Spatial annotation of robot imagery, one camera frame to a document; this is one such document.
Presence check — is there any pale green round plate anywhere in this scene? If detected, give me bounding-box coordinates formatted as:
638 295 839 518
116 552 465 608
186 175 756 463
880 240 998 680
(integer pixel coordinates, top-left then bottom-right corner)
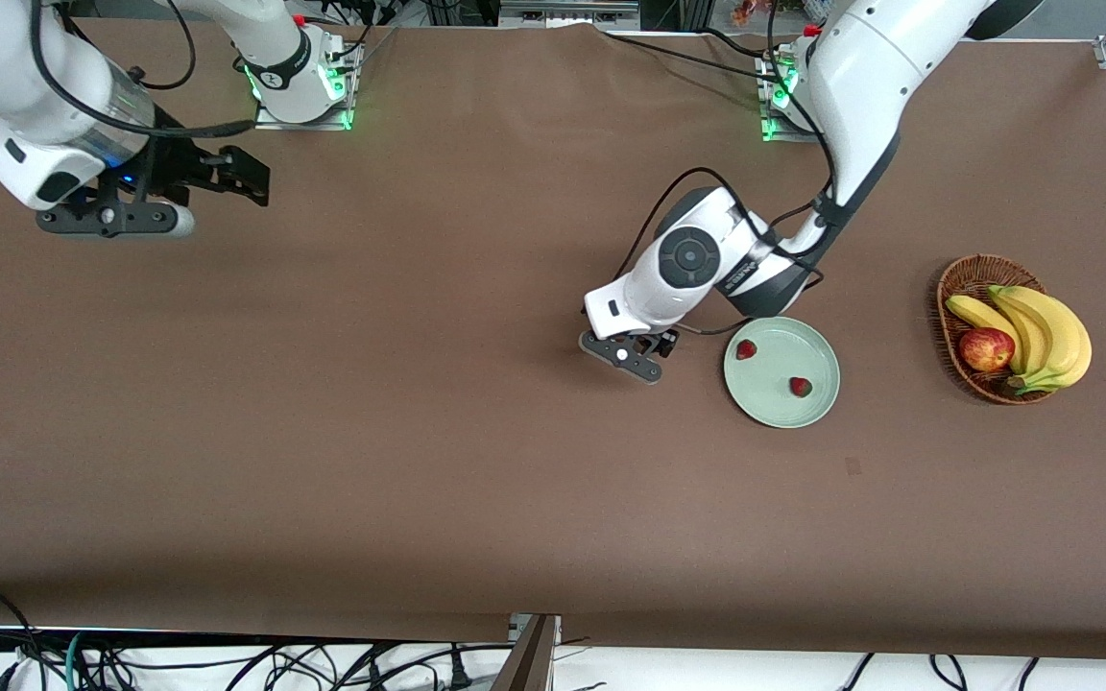
723 316 842 430

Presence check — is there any long black table cable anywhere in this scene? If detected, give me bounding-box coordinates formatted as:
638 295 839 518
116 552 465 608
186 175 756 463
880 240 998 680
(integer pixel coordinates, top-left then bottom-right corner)
606 32 784 83

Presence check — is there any red apple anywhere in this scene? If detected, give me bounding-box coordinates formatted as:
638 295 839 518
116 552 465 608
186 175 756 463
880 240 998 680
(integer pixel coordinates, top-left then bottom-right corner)
958 327 1017 373

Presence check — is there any yellow banana bunch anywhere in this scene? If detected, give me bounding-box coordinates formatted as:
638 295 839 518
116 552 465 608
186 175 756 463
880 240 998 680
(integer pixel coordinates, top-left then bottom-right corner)
945 284 1093 395

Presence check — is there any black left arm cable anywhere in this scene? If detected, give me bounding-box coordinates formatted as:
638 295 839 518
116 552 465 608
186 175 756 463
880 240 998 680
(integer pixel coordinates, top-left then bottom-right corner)
611 168 837 337

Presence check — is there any brown table cover sheet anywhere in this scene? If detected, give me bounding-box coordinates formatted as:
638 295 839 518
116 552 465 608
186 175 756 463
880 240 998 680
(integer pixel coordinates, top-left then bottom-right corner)
0 17 1106 661

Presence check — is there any aluminium profile post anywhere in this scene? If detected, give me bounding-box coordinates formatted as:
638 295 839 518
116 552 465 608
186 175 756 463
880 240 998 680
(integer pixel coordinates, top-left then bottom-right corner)
491 614 562 691

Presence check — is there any short black table cable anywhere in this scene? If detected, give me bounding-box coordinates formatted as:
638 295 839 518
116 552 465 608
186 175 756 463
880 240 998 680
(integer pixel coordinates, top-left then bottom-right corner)
697 27 775 59

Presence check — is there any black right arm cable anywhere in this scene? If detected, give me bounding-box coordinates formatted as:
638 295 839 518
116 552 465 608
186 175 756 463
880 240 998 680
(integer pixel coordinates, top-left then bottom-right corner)
30 0 258 140

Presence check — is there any grey metal box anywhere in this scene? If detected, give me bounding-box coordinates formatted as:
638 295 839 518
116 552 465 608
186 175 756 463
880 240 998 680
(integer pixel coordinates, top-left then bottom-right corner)
498 0 641 28

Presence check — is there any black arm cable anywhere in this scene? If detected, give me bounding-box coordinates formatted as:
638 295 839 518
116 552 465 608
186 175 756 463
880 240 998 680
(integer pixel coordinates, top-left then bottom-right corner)
611 168 837 337
30 0 258 140

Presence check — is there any brown wicker basket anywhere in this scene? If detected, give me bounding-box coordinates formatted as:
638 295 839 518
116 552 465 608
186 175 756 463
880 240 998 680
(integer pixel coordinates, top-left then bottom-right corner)
935 253 1059 406

